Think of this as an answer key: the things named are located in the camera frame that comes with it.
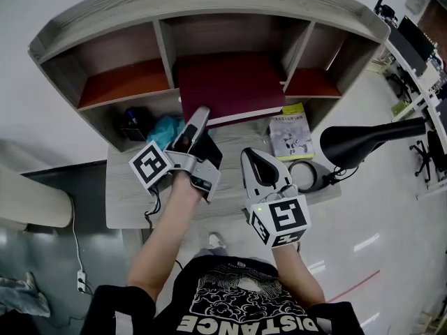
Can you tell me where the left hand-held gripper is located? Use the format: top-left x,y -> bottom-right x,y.
128,105 -> 224,204

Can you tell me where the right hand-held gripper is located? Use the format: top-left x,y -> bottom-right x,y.
240,147 -> 312,249

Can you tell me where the booklet with yellow tab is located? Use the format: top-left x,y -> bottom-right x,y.
268,103 -> 316,162

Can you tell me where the maroon book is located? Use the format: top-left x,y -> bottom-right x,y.
173,52 -> 288,130

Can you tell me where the person's right forearm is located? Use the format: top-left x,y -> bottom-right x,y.
271,239 -> 326,306

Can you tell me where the person's left forearm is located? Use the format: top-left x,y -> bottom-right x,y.
126,167 -> 207,300

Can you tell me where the black desk lamp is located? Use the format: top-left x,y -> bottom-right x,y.
288,117 -> 427,195

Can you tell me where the grey wooden desk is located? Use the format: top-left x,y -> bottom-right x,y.
104,117 -> 344,230

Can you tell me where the white office desk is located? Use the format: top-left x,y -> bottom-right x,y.
383,39 -> 447,197

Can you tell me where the black computer monitor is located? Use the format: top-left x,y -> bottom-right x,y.
386,15 -> 439,77

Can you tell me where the teal crumpled cloth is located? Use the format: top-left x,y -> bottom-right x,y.
147,114 -> 183,150

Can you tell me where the black pen holder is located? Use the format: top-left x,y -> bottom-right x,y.
119,105 -> 150,143

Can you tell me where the person's grey shoe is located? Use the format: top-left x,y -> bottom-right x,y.
207,232 -> 227,250

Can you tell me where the person's black printed shirt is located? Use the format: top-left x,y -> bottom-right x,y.
79,255 -> 367,335

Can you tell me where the black office chair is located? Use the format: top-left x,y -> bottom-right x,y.
409,129 -> 447,181

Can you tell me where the white cylindrical column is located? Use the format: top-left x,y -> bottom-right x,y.
0,165 -> 75,229

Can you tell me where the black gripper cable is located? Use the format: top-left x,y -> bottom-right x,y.
143,185 -> 162,230

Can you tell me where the white power cable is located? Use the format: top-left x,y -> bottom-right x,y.
71,196 -> 85,275

